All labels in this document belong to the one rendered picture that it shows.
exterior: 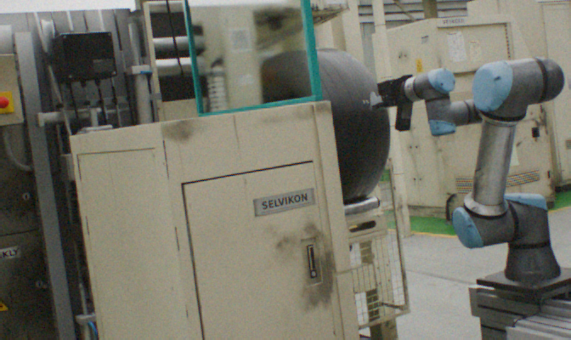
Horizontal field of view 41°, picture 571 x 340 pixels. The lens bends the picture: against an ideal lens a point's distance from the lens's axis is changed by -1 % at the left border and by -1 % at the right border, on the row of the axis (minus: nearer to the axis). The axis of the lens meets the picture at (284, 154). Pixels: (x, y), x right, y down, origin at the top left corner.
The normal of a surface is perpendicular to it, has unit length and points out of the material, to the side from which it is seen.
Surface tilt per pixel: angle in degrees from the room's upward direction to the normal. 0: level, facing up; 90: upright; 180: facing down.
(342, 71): 50
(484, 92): 84
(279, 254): 90
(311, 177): 90
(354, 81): 59
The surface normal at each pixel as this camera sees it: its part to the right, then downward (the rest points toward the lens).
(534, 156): 0.49, -0.02
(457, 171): -0.87, 0.14
